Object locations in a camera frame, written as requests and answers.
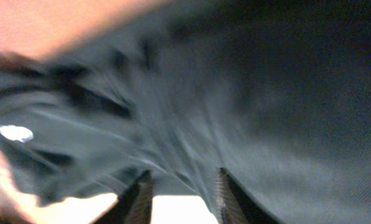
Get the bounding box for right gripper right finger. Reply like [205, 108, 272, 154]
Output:
[216, 167, 282, 224]

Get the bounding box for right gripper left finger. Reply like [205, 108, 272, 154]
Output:
[93, 170, 153, 224]

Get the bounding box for black polo shirt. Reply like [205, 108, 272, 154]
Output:
[0, 1, 371, 223]

